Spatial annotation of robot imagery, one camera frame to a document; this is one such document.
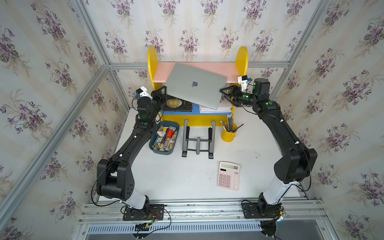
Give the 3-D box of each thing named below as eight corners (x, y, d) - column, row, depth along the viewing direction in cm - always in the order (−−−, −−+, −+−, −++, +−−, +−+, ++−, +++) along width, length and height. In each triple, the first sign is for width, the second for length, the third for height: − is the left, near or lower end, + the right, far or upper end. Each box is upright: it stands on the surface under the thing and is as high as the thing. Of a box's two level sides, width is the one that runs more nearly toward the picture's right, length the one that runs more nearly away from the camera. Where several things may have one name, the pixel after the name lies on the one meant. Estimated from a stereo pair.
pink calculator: (216, 186, 83) (217, 185, 81) (219, 162, 92) (219, 160, 90) (238, 191, 81) (239, 190, 79) (238, 166, 90) (239, 164, 88)
